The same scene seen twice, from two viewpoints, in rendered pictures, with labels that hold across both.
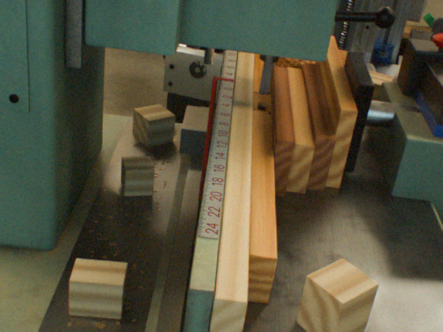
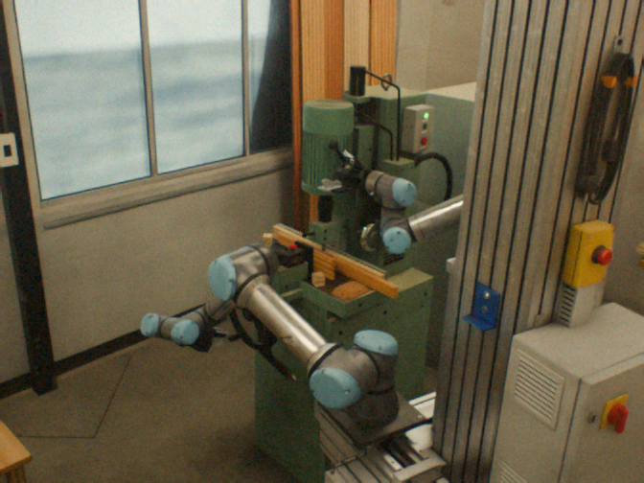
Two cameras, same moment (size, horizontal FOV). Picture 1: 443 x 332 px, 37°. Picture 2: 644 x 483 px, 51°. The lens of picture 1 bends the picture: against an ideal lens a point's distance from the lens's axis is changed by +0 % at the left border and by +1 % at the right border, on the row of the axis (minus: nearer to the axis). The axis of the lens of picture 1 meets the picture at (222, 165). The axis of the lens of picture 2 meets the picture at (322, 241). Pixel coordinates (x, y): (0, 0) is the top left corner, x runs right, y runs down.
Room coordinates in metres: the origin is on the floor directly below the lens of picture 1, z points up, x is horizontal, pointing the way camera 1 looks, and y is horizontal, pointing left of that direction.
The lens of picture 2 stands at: (2.32, -1.62, 1.97)
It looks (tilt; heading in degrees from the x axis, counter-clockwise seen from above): 23 degrees down; 137
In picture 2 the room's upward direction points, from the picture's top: 2 degrees clockwise
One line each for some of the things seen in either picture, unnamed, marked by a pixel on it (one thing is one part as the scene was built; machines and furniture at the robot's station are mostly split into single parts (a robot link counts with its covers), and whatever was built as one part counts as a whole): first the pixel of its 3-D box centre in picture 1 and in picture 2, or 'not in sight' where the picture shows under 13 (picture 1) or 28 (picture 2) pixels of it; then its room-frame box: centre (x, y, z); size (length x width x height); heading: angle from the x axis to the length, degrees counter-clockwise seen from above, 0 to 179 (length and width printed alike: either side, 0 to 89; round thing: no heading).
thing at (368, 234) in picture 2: not in sight; (373, 235); (0.73, 0.10, 1.02); 0.12 x 0.03 x 0.12; 91
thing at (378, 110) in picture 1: (380, 114); (297, 257); (0.59, -0.15, 0.95); 0.09 x 0.07 x 0.09; 1
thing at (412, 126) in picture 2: not in sight; (417, 128); (0.74, 0.29, 1.40); 0.10 x 0.06 x 0.16; 91
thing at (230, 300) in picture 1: (240, 119); (324, 254); (0.59, -0.01, 0.93); 0.60 x 0.02 x 0.05; 1
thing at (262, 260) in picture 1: (259, 99); (333, 263); (0.66, -0.03, 0.92); 0.62 x 0.02 x 0.04; 1
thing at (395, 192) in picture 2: not in sight; (395, 191); (1.03, -0.13, 1.32); 0.11 x 0.08 x 0.09; 1
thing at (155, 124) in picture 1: (153, 125); not in sight; (0.77, 0.10, 0.82); 0.04 x 0.04 x 0.04; 40
